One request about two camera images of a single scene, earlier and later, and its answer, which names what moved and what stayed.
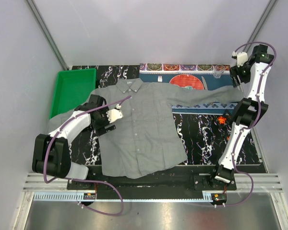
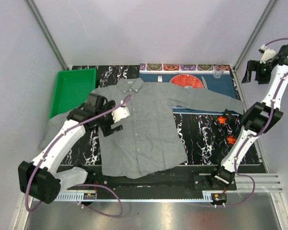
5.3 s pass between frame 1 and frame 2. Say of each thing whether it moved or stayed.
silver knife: stayed
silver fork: stayed
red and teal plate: stayed
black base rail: stayed
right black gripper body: moved
